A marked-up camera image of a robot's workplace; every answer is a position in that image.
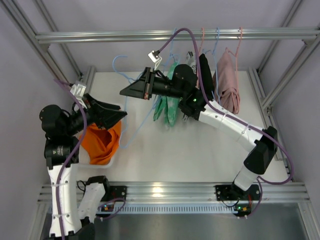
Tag orange trousers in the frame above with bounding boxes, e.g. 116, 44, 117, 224
78, 119, 123, 166

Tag blue wire hanger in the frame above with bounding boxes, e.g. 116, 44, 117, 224
202, 27, 221, 104
111, 55, 156, 149

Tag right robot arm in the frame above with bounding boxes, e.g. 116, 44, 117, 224
119, 64, 278, 195

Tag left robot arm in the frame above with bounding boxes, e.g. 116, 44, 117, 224
39, 93, 127, 240

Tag blue hanger green garment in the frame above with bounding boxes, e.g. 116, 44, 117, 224
161, 40, 181, 72

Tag green tie-dye garment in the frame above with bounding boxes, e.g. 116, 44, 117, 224
152, 61, 182, 127

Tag white black printed garment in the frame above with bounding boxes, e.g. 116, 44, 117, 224
185, 51, 200, 121

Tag white perforated plastic basket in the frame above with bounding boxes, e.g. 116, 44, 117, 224
74, 102, 125, 170

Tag pink garment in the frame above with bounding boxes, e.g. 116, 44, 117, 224
212, 48, 240, 115

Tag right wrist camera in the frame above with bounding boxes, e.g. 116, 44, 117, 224
148, 50, 162, 70

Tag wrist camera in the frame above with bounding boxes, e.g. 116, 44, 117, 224
148, 50, 162, 70
70, 81, 87, 100

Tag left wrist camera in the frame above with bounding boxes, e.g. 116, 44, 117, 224
70, 81, 87, 100

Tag empty blue wire hanger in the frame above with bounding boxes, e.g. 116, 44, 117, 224
202, 27, 221, 104

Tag pink wire hanger middle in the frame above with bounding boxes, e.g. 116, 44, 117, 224
198, 27, 205, 56

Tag pink wire hanger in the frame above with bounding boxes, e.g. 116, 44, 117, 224
198, 27, 205, 56
226, 27, 243, 114

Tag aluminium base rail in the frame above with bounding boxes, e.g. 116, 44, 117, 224
37, 181, 311, 205

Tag slotted cable duct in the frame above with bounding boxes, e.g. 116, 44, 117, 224
96, 203, 238, 215

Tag pink wire hanger right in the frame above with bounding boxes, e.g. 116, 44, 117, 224
226, 27, 243, 114

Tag aluminium frame post right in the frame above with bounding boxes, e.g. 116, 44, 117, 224
247, 0, 320, 113

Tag aluminium frame post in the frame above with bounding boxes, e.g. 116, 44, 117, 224
0, 0, 97, 86
247, 0, 320, 113

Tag aluminium frame post left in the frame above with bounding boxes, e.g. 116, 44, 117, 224
0, 0, 97, 86

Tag aluminium hanging rail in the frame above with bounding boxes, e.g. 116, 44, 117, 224
35, 27, 320, 44

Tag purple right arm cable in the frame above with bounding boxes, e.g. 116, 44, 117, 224
157, 27, 295, 220

